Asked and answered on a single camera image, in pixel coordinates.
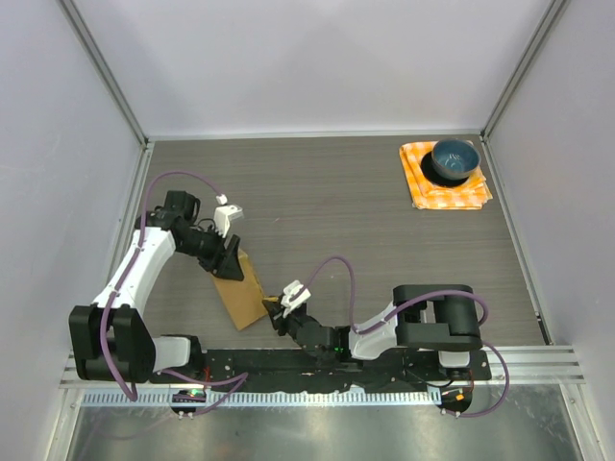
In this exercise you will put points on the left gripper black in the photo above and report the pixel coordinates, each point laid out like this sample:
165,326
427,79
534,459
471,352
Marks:
224,261

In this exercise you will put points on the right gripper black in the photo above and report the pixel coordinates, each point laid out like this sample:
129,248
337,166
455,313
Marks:
281,324

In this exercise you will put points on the brown cardboard express box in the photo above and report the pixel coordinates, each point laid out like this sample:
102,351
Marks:
242,299

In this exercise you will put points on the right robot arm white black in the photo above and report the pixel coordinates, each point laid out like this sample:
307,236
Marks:
442,320

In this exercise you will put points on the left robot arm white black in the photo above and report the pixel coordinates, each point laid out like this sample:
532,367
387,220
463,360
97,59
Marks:
110,341

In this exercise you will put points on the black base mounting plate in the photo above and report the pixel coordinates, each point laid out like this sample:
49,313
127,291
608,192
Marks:
294,371

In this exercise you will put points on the orange checkered cloth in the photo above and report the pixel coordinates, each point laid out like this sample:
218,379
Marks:
474,193

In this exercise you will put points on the blue ceramic bowl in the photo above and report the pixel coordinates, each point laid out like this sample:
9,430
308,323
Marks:
454,159

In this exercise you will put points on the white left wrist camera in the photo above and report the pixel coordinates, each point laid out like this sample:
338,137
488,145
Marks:
225,213

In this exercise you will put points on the white slotted cable duct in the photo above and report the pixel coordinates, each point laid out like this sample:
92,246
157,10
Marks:
177,397

